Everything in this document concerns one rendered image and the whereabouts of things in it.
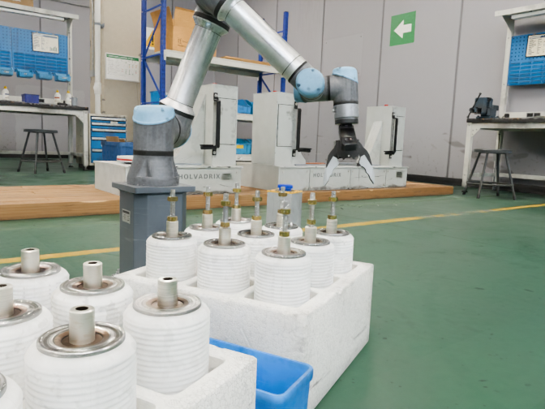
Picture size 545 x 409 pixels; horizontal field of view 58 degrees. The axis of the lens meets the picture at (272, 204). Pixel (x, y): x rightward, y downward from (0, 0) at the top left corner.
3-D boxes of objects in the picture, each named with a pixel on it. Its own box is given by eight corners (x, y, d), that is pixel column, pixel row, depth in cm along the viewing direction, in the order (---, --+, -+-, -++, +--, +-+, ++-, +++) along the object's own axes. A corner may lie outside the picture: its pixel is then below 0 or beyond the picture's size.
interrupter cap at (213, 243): (233, 240, 93) (233, 236, 93) (253, 248, 87) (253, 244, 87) (196, 243, 89) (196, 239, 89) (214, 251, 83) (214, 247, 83)
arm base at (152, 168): (118, 182, 146) (118, 148, 144) (165, 181, 155) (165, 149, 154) (139, 187, 134) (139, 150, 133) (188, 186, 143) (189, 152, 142)
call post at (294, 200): (261, 308, 129) (266, 191, 125) (273, 301, 135) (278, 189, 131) (285, 313, 126) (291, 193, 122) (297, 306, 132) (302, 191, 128)
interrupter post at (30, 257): (16, 273, 65) (15, 249, 65) (32, 269, 67) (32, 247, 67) (28, 277, 64) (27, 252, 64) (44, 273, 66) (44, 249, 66)
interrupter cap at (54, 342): (17, 347, 43) (17, 340, 43) (86, 321, 50) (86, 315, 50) (77, 369, 39) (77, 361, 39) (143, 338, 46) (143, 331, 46)
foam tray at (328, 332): (112, 367, 93) (112, 275, 90) (222, 308, 127) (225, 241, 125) (299, 428, 76) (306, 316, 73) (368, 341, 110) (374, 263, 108)
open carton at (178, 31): (147, 54, 608) (147, 12, 602) (195, 62, 655) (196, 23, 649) (169, 49, 566) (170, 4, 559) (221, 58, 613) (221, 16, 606)
